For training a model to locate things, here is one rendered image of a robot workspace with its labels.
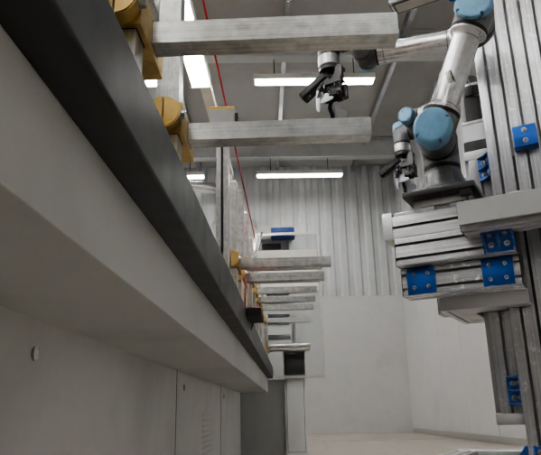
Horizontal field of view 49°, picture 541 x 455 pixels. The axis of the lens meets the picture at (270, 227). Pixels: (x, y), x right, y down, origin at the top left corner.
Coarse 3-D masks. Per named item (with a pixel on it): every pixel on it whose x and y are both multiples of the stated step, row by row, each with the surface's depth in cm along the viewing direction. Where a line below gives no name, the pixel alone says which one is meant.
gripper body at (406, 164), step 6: (396, 156) 278; (402, 156) 277; (408, 156) 275; (402, 162) 276; (408, 162) 272; (414, 162) 274; (402, 168) 274; (408, 168) 271; (414, 168) 275; (408, 174) 272; (414, 174) 273
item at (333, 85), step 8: (328, 64) 205; (320, 72) 208; (328, 72) 206; (336, 72) 204; (328, 80) 203; (336, 80) 201; (328, 88) 203; (336, 88) 200; (344, 88) 204; (336, 96) 204; (344, 96) 203
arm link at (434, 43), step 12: (420, 36) 209; (432, 36) 206; (444, 36) 205; (396, 48) 211; (408, 48) 209; (420, 48) 208; (432, 48) 207; (444, 48) 206; (360, 60) 214; (372, 60) 215; (384, 60) 214; (396, 60) 214
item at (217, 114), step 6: (210, 108) 171; (216, 108) 171; (222, 108) 171; (228, 108) 171; (234, 108) 172; (210, 114) 171; (216, 114) 171; (222, 114) 171; (228, 114) 170; (234, 114) 171; (210, 120) 170; (216, 120) 170; (222, 120) 170; (228, 120) 170; (234, 120) 171
